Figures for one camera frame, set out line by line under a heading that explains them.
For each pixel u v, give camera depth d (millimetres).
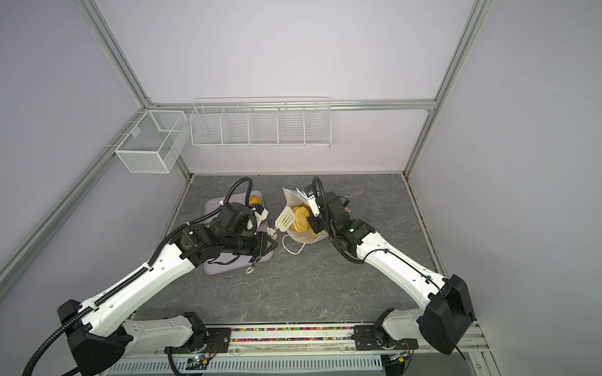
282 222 747
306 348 738
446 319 397
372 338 739
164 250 467
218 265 582
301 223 818
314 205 679
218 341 734
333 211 562
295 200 843
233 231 542
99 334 393
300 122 1052
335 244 557
